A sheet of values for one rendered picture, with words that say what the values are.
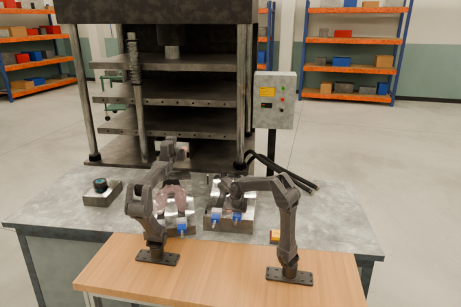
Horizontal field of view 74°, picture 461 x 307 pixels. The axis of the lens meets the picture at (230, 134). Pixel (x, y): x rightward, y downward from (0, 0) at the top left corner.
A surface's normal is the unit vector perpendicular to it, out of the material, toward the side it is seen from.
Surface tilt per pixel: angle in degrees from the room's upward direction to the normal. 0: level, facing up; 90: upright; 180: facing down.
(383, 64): 90
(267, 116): 90
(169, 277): 0
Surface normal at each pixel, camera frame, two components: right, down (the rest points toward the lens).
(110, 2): -0.13, 0.35
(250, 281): 0.00, -0.93
